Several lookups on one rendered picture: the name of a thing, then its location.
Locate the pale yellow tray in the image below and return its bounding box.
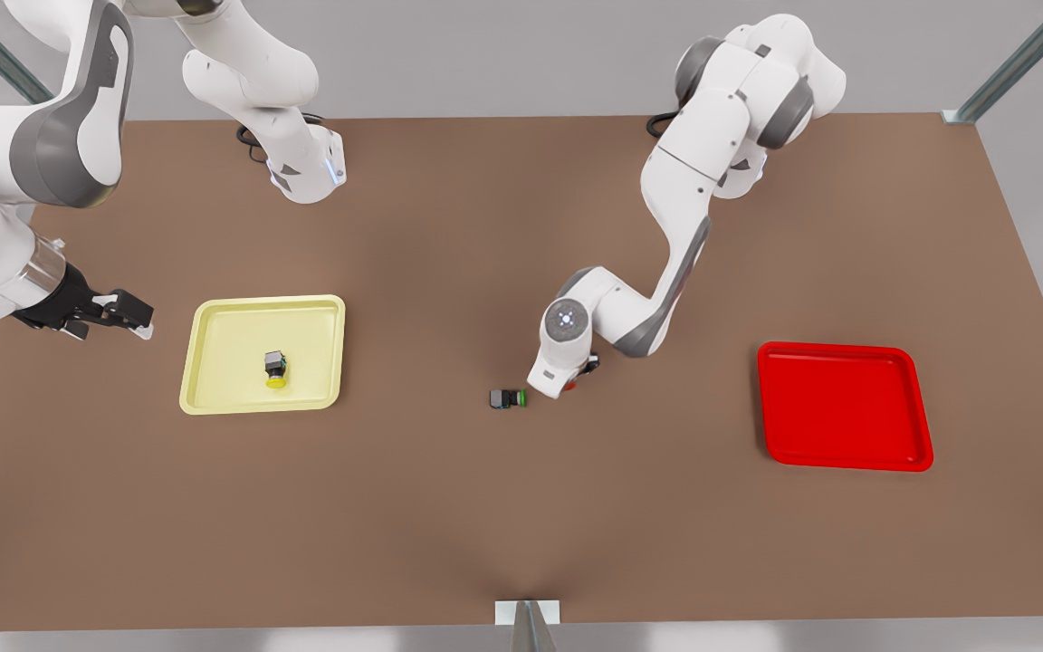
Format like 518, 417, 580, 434
178, 294, 347, 417

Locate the red tray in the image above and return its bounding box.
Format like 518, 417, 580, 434
756, 340, 935, 474

